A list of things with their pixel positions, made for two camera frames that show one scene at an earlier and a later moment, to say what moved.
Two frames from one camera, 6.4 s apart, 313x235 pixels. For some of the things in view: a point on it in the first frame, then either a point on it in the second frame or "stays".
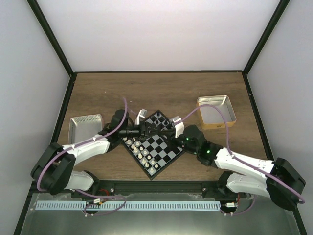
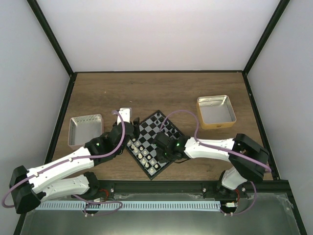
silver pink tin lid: [82, 128] stays
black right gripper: [172, 140] to [161, 158]
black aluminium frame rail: [154, 187] stays
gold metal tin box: [211, 118] stays
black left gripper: [145, 129] to [137, 133]
